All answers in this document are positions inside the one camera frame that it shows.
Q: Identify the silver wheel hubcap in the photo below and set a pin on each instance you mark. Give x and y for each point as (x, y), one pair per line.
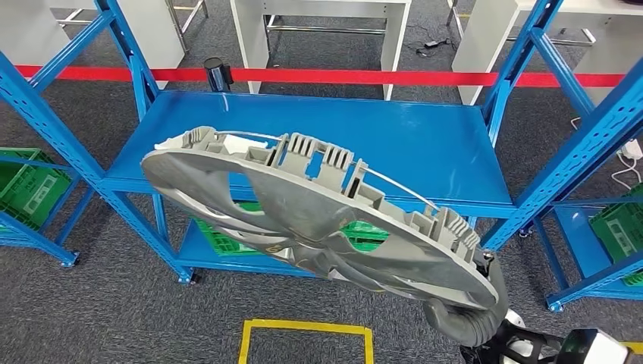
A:
(311, 211)

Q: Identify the white plastic panel part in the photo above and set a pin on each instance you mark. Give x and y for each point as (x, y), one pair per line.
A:
(241, 145)

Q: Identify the black stanchion post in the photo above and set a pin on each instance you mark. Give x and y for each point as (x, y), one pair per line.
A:
(217, 73)

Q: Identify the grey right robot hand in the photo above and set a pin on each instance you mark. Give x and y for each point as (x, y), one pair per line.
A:
(439, 314)

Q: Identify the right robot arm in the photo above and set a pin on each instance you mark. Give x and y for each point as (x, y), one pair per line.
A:
(477, 336)

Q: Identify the white table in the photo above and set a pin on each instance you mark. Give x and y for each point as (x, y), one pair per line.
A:
(25, 30)
(248, 45)
(613, 60)
(472, 50)
(150, 35)

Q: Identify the black power adapter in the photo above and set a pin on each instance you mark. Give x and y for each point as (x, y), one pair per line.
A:
(434, 43)

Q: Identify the red barrier belt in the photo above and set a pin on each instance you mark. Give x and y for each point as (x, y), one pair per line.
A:
(326, 76)

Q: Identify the blue metal shelf rack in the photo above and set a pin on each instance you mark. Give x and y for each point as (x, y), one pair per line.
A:
(326, 130)
(35, 237)
(572, 236)

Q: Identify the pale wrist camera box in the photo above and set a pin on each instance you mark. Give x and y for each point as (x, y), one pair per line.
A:
(603, 349)

